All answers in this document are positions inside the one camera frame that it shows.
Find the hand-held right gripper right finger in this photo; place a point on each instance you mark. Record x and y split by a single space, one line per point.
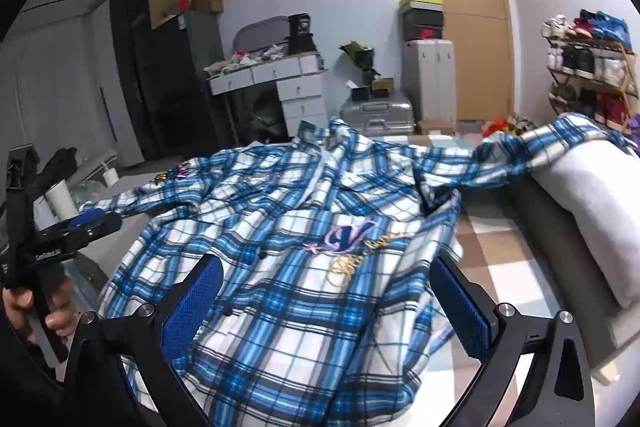
465 312

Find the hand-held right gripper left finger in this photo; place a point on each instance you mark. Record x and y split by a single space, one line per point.
192 307

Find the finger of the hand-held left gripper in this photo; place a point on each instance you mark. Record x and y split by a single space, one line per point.
95 224

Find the blue plaid shirt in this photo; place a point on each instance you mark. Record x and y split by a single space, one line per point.
300 257

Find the person's left hand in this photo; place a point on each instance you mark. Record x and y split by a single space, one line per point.
62 322

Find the white paper roll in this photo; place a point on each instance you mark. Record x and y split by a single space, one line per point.
62 202

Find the checked blanket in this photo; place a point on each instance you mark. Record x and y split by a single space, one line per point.
500 257

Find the grey bed headboard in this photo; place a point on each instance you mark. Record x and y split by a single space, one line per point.
560 257

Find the dark wardrobe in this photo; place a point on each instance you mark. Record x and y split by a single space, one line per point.
160 82

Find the white pillow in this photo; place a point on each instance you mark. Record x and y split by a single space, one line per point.
590 207

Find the small wooden stool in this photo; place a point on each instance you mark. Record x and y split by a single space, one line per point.
435 127

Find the dark bag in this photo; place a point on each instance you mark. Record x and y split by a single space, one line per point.
267 122

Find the grey tall cabinet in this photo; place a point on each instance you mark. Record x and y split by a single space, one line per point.
202 42

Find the silver suitcase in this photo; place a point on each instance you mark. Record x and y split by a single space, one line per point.
375 117

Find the desk clutter pile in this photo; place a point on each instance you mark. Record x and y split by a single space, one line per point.
240 59

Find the small brown box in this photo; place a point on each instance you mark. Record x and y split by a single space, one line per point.
382 86

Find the small black box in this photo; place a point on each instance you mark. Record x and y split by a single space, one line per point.
360 94

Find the white drawer desk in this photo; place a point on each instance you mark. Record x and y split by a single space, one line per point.
295 87

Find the grey arched mirror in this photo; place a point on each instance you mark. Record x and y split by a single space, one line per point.
255 34

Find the small open cardboard box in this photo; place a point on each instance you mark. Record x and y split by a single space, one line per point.
210 2

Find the row of sneakers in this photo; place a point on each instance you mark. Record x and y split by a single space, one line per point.
580 57

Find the wooden door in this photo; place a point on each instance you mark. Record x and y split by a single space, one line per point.
460 32

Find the black gift bag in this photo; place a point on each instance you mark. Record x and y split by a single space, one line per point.
300 32

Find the green flower bouquet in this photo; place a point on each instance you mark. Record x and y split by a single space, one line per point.
357 52

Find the black red shoe box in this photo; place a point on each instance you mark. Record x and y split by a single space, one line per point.
424 33

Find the wooden shoe rack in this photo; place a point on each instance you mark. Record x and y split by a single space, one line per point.
627 52

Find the yellow lidded shoe box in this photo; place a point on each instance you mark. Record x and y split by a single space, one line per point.
422 1

